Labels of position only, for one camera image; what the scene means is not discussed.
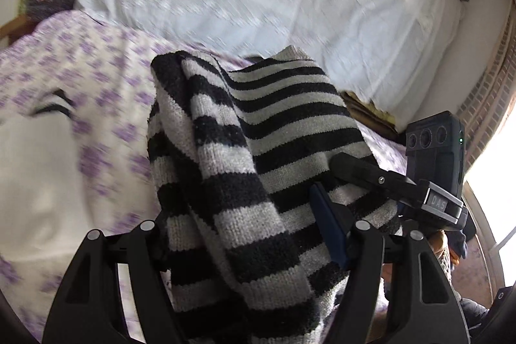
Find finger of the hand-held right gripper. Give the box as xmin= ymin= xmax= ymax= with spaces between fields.
xmin=330 ymin=152 xmax=428 ymax=208

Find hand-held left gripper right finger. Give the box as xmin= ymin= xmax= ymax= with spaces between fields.
xmin=310 ymin=182 xmax=471 ymax=344

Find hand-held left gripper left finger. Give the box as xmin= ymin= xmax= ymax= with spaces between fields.
xmin=41 ymin=219 xmax=187 ymax=344

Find black and white striped sweater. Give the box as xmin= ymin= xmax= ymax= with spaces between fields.
xmin=146 ymin=45 xmax=404 ymax=344

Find dark folded bedding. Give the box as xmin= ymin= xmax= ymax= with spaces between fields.
xmin=341 ymin=89 xmax=406 ymax=145

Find bright window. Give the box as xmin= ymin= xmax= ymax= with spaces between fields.
xmin=463 ymin=143 xmax=516 ymax=288

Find brick pattern curtain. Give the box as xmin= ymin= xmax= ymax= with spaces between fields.
xmin=455 ymin=0 xmax=516 ymax=177

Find white garment, black striped cuff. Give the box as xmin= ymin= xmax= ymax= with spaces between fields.
xmin=0 ymin=88 xmax=162 ymax=262

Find person's dark patterned pants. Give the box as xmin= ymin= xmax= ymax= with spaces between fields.
xmin=460 ymin=298 xmax=490 ymax=332

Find purple floral bed sheet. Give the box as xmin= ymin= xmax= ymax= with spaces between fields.
xmin=0 ymin=9 xmax=408 ymax=344

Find dark patterned cloth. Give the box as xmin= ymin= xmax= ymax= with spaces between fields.
xmin=24 ymin=0 xmax=77 ymax=24

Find wooden bed frame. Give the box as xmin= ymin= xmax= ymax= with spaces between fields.
xmin=0 ymin=14 xmax=35 ymax=46

